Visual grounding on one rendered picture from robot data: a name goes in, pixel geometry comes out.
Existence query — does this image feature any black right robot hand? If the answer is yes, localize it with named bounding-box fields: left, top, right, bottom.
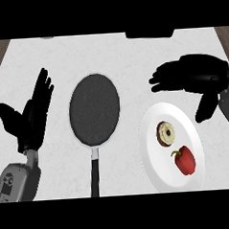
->
left=147, top=51, right=229, bottom=126

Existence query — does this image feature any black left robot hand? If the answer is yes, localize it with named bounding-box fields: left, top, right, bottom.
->
left=0, top=66, right=59, bottom=155

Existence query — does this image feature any dark grey frying pan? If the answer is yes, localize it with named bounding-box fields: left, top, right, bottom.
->
left=66, top=71, right=127, bottom=199

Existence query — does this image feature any white oval plate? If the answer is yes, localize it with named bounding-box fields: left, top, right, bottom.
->
left=136, top=99, right=208, bottom=195

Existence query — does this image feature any cream frosted cupcake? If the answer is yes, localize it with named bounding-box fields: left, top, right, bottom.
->
left=155, top=120, right=177, bottom=149

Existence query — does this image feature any black appliance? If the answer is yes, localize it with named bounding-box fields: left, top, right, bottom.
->
left=125, top=29, right=176, bottom=41

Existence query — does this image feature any red bell pepper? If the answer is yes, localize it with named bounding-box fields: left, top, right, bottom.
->
left=170, top=144, right=198, bottom=177

